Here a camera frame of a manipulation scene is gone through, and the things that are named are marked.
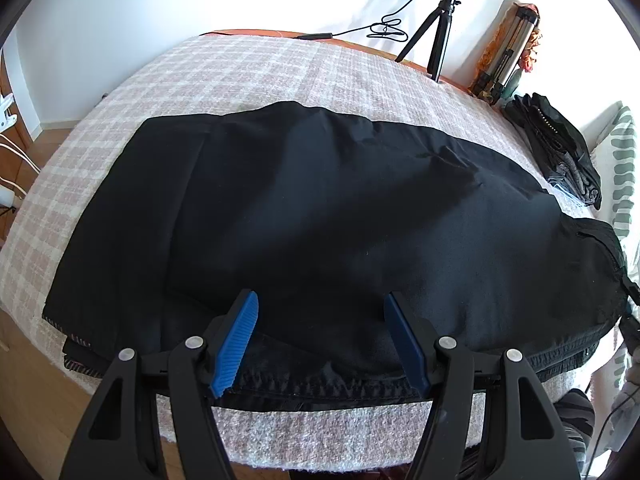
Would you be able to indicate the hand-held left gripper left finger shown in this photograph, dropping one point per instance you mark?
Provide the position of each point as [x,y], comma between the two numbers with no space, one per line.
[235,345]

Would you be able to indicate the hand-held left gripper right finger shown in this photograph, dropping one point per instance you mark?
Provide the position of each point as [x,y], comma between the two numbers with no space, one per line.
[405,345]

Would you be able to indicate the black pants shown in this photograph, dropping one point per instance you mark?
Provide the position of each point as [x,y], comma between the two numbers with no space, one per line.
[325,200]

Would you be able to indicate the grey striped cloth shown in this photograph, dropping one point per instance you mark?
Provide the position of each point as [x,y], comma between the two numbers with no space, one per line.
[577,420]

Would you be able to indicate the folded blue jeans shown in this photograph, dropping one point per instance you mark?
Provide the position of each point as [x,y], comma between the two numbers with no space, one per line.
[565,191]

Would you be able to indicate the folded grey checked garment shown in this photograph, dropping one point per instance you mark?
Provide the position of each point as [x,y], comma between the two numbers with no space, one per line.
[570,175]

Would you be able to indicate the pink plaid blanket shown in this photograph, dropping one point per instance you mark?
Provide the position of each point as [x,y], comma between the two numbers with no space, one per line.
[250,75]

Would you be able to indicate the white power strip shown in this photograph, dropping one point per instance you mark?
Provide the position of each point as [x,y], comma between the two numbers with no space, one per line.
[7,197]

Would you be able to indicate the green striped white cushion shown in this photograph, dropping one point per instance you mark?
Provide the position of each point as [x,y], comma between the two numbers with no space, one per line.
[620,160]

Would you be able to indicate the silver folded tripod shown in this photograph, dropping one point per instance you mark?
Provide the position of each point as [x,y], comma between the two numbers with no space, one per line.
[505,55]

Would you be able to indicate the black mini tripod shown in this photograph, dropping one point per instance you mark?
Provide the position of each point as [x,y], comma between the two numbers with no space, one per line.
[440,35]

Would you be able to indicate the white clip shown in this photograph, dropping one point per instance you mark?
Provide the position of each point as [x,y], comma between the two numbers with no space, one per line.
[7,120]

